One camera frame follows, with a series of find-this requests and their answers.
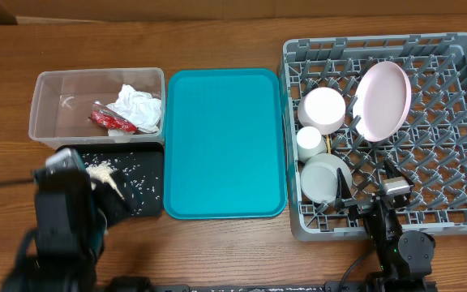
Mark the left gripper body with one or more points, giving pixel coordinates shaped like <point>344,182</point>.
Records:
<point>109,202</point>

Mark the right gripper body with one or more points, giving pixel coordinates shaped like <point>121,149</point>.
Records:
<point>362,205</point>

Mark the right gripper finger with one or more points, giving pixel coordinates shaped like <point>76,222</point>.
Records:
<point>393,174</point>
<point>343,196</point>

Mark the grey bowl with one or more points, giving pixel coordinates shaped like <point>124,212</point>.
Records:
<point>319,177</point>

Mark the white rice pile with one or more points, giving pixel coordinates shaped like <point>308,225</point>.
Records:
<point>102,172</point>

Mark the wooden chopstick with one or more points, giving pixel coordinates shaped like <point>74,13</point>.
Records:
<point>328,143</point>

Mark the white cup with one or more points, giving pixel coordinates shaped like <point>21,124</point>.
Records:
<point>310,142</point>

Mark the large pink plate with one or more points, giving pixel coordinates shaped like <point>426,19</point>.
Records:
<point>383,99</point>

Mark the red snack wrapper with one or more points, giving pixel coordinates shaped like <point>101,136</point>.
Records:
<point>107,118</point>

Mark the small pink plate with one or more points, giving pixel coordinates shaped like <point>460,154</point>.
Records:
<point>322,108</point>

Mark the white napkin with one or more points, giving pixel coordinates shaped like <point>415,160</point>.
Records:
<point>140,108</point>

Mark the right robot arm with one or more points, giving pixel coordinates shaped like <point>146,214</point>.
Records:
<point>404,256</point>

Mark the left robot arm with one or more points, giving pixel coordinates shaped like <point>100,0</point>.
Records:
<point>73,211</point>

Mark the grey dishwasher rack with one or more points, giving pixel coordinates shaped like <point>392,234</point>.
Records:
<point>430,147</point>

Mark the clear plastic waste bin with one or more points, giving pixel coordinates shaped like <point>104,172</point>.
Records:
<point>63,100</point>

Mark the black rectangular tray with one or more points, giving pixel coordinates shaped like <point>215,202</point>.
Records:
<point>142,165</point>

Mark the teal serving tray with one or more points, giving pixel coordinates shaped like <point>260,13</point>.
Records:
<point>224,145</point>

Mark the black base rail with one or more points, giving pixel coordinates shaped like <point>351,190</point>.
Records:
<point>121,284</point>

